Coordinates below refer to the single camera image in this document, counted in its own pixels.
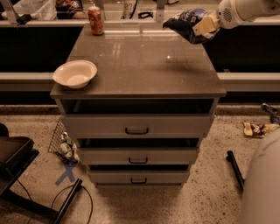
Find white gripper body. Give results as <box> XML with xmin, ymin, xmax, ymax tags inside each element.
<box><xmin>217</xmin><ymin>0</ymin><xmax>248</xmax><ymax>29</ymax></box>

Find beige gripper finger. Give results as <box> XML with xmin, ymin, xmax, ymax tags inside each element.
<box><xmin>192</xmin><ymin>13</ymin><xmax>221</xmax><ymax>36</ymax></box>

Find blue chip bag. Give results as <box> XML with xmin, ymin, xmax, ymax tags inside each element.
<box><xmin>163</xmin><ymin>8</ymin><xmax>220</xmax><ymax>45</ymax></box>

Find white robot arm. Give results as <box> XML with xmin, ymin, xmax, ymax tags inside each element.
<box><xmin>193</xmin><ymin>0</ymin><xmax>280</xmax><ymax>224</ymax></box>

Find white paper bowl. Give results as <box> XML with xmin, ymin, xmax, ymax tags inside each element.
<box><xmin>52</xmin><ymin>60</ymin><xmax>97</xmax><ymax>89</ymax></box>

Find white plastic bag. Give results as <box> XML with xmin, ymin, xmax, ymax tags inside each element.
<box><xmin>0</xmin><ymin>0</ymin><xmax>57</xmax><ymax>20</ymax></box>

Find top grey drawer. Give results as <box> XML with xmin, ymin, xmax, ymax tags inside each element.
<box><xmin>61</xmin><ymin>115</ymin><xmax>214</xmax><ymax>138</ymax></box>

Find grey drawer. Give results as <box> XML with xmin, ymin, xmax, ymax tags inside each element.
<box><xmin>87</xmin><ymin>171</ymin><xmax>190</xmax><ymax>185</ymax></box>
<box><xmin>77</xmin><ymin>147</ymin><xmax>199</xmax><ymax>165</ymax></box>
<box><xmin>61</xmin><ymin>115</ymin><xmax>214</xmax><ymax>138</ymax></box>

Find dark snack packet on floor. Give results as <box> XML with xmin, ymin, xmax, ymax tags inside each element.
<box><xmin>261</xmin><ymin>103</ymin><xmax>280</xmax><ymax>125</ymax></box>

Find orange soda can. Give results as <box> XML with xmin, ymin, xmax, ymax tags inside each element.
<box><xmin>87</xmin><ymin>5</ymin><xmax>104</xmax><ymax>36</ymax></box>

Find brown snack wrapper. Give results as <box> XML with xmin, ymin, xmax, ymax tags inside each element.
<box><xmin>242</xmin><ymin>122</ymin><xmax>280</xmax><ymax>137</ymax></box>

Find grey drawer cabinet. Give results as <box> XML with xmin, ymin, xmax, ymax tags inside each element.
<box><xmin>51</xmin><ymin>24</ymin><xmax>226</xmax><ymax>186</ymax></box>

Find black metal floor bar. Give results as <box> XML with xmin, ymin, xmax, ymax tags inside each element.
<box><xmin>226</xmin><ymin>150</ymin><xmax>245</xmax><ymax>192</ymax></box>

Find person behind glass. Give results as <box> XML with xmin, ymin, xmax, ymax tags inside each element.
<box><xmin>55</xmin><ymin>0</ymin><xmax>87</xmax><ymax>19</ymax></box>

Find middle grey drawer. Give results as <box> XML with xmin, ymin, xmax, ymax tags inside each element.
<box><xmin>77</xmin><ymin>147</ymin><xmax>199</xmax><ymax>165</ymax></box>

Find bottles in basket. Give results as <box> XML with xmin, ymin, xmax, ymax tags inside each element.
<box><xmin>59</xmin><ymin>132</ymin><xmax>79</xmax><ymax>163</ymax></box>

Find bottom grey drawer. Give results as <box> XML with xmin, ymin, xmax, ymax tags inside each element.
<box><xmin>87</xmin><ymin>171</ymin><xmax>190</xmax><ymax>185</ymax></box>

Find black cart on left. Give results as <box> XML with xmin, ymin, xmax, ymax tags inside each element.
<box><xmin>0</xmin><ymin>123</ymin><xmax>82</xmax><ymax>224</ymax></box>

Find wire mesh basket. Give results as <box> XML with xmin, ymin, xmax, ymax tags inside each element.
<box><xmin>48</xmin><ymin>119</ymin><xmax>66</xmax><ymax>152</ymax></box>

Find black floor cable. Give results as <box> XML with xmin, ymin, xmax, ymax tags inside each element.
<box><xmin>17</xmin><ymin>178</ymin><xmax>95</xmax><ymax>224</ymax></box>

